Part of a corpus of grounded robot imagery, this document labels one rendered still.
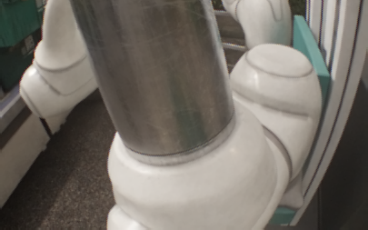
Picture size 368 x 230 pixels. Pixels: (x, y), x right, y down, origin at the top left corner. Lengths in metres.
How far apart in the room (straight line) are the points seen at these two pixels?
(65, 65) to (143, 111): 0.24
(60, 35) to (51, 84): 0.08
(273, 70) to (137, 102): 0.21
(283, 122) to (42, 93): 0.35
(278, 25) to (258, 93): 0.48
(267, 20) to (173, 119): 0.63
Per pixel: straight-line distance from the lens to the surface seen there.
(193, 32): 0.16
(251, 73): 0.34
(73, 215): 1.50
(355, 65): 0.49
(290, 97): 0.33
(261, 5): 0.77
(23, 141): 1.37
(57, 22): 0.38
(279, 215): 0.52
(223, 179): 0.20
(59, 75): 0.40
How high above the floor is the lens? 1.16
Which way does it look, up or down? 38 degrees down
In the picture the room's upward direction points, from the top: 8 degrees counter-clockwise
